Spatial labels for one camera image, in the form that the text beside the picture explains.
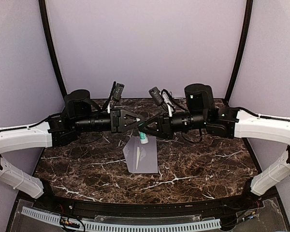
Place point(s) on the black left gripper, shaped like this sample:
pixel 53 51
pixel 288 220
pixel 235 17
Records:
pixel 116 119

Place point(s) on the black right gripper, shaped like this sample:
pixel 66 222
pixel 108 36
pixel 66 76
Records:
pixel 165 129

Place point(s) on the white green glue stick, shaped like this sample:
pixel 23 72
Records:
pixel 143 137

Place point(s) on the cream lined letter paper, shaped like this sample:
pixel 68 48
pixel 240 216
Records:
pixel 137 157

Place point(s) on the grey paper envelope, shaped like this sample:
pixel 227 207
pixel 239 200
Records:
pixel 148 162

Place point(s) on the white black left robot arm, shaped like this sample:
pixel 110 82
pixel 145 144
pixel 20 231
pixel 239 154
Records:
pixel 80 115

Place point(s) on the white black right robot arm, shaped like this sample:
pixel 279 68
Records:
pixel 227 122

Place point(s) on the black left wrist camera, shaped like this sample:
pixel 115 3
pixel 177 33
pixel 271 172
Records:
pixel 114 97

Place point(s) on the black front frame rail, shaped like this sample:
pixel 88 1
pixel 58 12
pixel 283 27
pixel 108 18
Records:
pixel 223 208

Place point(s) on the black left corner post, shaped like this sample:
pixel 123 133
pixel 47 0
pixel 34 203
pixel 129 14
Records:
pixel 51 48

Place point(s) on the black corner post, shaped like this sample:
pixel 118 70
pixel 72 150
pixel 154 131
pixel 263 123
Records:
pixel 51 48
pixel 240 50

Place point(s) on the black right corner post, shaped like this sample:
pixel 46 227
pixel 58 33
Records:
pixel 240 50

